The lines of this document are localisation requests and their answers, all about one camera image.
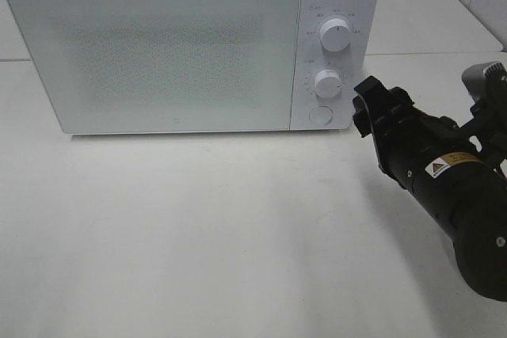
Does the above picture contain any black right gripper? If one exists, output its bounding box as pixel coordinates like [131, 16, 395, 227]
[353, 76, 462, 190]

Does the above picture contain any white round door button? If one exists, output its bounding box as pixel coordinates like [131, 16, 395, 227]
[309, 106, 334, 126]

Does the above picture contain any white microwave door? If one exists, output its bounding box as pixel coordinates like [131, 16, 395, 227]
[7, 0, 299, 135]

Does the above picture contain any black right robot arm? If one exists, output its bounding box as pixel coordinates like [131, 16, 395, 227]
[353, 71, 506, 302]

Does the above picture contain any white lower timer knob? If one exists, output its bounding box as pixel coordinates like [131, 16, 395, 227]
[314, 70, 343, 99]

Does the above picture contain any white upper power knob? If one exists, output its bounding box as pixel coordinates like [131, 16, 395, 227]
[318, 16, 353, 52]

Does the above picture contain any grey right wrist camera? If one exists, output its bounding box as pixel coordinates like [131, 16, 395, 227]
[462, 61, 506, 108]

